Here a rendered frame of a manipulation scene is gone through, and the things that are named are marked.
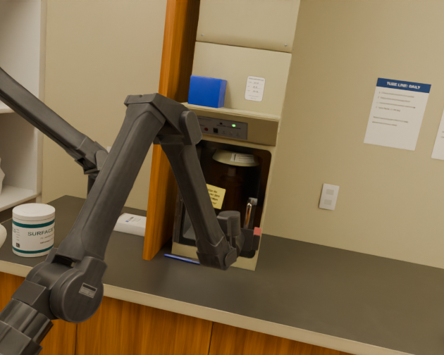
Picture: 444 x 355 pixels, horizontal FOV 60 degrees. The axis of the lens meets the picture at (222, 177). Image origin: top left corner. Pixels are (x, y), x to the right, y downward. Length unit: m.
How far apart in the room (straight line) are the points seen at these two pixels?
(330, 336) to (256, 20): 0.98
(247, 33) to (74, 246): 0.92
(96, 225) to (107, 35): 1.39
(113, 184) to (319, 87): 1.23
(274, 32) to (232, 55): 0.15
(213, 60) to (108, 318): 0.91
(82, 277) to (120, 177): 0.18
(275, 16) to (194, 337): 1.04
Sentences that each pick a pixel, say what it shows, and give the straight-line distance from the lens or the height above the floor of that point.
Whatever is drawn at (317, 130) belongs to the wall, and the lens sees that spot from 1.76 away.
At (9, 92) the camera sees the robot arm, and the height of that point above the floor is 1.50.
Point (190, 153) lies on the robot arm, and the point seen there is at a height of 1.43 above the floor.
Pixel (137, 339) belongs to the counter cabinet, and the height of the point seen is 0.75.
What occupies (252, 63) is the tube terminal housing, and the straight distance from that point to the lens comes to 1.33.
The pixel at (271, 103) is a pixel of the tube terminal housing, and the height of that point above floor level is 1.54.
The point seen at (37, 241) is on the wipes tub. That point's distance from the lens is 1.45.
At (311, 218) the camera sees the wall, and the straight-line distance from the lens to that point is 1.84.
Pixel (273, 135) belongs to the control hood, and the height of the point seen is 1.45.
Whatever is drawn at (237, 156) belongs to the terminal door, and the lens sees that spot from 1.34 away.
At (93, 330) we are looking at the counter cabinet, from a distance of 1.44.
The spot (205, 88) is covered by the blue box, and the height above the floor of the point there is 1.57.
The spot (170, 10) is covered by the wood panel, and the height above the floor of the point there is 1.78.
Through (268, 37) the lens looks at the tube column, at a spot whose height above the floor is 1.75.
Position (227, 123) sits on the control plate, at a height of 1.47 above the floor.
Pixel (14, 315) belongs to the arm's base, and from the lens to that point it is 0.64.
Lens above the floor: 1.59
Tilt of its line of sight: 14 degrees down
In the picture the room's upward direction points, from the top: 8 degrees clockwise
